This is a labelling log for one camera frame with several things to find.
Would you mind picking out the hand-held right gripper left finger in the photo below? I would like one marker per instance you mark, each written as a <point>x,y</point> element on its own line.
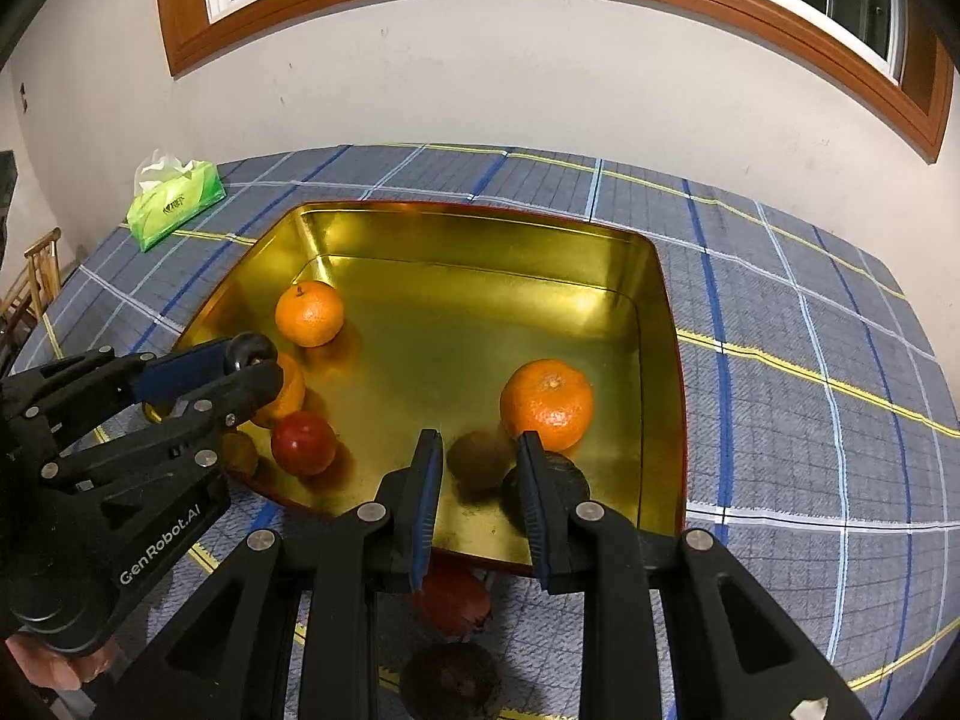
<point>427,510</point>

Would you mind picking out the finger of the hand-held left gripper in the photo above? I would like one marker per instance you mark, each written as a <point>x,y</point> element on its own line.
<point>187,427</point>
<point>180,375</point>

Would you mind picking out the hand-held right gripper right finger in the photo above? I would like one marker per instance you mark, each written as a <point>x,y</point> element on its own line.
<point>534,510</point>

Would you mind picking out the brown round fruit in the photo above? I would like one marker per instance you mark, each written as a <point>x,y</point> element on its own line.
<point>241,454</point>
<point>480,461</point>
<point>570,484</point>

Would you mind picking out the black round fruit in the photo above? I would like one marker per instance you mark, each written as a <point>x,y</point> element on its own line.
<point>253,349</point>

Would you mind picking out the small dark orange mandarin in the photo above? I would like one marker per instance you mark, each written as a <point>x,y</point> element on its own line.
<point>289,397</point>

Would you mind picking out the large orange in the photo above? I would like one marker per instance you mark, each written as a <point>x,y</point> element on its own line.
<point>547,405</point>

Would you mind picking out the red tomato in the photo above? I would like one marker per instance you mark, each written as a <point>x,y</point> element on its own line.
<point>304,444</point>

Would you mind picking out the red metal tin box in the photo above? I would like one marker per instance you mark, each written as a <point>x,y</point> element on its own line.
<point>465,300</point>

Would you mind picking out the person's left hand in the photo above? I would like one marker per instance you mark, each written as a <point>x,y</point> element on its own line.
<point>49,666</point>

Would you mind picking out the small red fruit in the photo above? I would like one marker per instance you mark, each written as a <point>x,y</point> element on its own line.
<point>457,600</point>

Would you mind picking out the small orange with stem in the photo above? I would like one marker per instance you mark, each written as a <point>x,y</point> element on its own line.
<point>309,313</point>

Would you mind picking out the green tissue pack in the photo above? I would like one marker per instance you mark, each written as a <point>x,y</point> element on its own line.
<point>176,206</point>

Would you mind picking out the dark wrinkled fruit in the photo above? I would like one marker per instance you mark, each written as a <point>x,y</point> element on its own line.
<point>450,679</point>

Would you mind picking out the wooden chair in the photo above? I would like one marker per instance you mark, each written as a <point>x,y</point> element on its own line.
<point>41,270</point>

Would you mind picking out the blue plaid tablecloth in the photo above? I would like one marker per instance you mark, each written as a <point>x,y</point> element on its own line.
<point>787,390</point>

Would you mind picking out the wooden window frame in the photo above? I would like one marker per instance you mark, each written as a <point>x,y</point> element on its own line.
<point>180,30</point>

